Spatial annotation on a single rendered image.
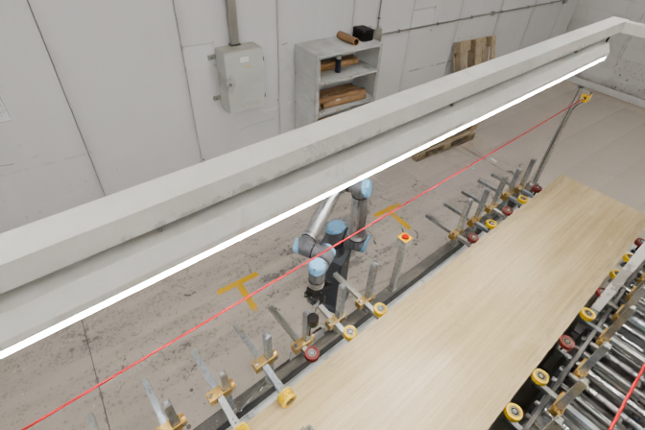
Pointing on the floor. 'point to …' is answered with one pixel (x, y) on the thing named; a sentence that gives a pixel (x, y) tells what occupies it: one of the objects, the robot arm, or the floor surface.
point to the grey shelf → (307, 81)
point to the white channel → (215, 185)
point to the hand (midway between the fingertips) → (317, 304)
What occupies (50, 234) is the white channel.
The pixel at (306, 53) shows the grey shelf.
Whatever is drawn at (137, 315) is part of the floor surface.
